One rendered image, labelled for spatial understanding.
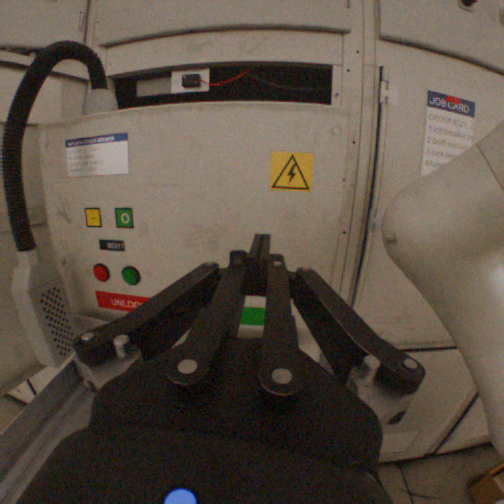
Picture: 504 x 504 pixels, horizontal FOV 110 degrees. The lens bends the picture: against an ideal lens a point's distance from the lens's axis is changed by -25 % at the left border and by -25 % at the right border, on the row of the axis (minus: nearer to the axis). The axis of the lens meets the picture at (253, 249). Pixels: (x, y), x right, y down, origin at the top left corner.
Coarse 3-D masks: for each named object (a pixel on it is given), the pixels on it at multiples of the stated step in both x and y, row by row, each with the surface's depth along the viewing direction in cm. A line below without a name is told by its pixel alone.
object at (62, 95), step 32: (0, 64) 30; (0, 96) 31; (64, 96) 46; (0, 128) 34; (32, 128) 41; (0, 160) 36; (32, 160) 43; (0, 192) 37; (32, 192) 44; (0, 224) 37; (32, 224) 44; (0, 256) 39; (0, 288) 39; (0, 320) 39; (0, 352) 39; (32, 352) 47; (0, 384) 38
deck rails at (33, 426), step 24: (72, 360) 44; (48, 384) 36; (72, 384) 43; (24, 408) 30; (48, 408) 35; (24, 432) 29; (48, 432) 32; (0, 456) 23; (24, 456) 26; (0, 480) 21
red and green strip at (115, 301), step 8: (96, 296) 39; (104, 296) 38; (112, 296) 38; (120, 296) 38; (128, 296) 38; (136, 296) 38; (104, 304) 39; (112, 304) 39; (120, 304) 38; (128, 304) 38; (136, 304) 38; (248, 312) 37; (256, 312) 37; (264, 312) 36; (248, 320) 37; (256, 320) 37
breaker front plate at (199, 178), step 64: (64, 128) 30; (128, 128) 29; (192, 128) 29; (256, 128) 29; (320, 128) 28; (64, 192) 33; (128, 192) 32; (192, 192) 32; (256, 192) 31; (320, 192) 30; (64, 256) 37; (128, 256) 35; (192, 256) 35; (320, 256) 33
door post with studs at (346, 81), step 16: (352, 0) 40; (352, 16) 41; (352, 32) 43; (352, 48) 44; (352, 64) 45; (336, 80) 47; (352, 80) 47; (336, 96) 48; (352, 96) 48; (352, 112) 49; (352, 128) 50; (352, 144) 51; (352, 160) 52; (352, 176) 53; (352, 192) 55; (336, 272) 61; (336, 288) 63
